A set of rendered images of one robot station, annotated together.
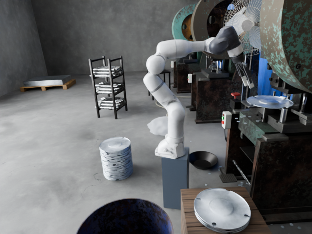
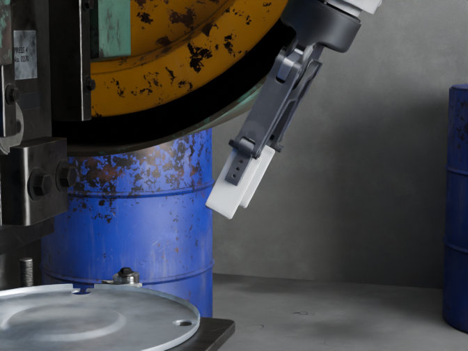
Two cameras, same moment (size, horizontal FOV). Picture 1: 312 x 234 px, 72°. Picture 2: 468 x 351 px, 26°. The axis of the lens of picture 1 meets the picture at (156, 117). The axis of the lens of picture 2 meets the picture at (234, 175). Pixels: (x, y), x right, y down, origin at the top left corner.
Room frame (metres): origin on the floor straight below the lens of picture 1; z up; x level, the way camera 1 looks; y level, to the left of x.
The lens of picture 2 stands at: (2.36, -0.30, 1.09)
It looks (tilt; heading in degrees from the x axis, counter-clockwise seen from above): 8 degrees down; 198
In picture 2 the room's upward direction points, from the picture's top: straight up
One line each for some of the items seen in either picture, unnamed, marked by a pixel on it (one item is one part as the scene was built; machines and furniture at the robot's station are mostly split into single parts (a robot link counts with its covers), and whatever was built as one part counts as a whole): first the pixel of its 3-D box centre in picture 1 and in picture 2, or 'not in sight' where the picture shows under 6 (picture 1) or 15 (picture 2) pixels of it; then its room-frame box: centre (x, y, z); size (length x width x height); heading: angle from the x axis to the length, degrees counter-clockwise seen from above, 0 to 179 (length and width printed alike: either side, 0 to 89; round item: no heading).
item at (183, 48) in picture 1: (198, 47); not in sight; (1.40, -0.29, 1.17); 0.31 x 0.19 x 0.11; 92
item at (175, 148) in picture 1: (170, 143); not in sight; (1.37, -0.09, 0.52); 0.22 x 0.19 x 0.14; 76
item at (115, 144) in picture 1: (114, 144); not in sight; (1.80, 0.40, 0.31); 0.29 x 0.29 x 0.01
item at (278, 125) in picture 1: (284, 114); not in sight; (1.42, -0.92, 0.68); 0.45 x 0.30 x 0.06; 2
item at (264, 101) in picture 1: (269, 101); (63, 321); (1.42, -0.79, 0.78); 0.29 x 0.29 x 0.01
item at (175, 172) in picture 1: (176, 177); not in sight; (1.36, -0.13, 0.23); 0.18 x 0.18 x 0.45; 76
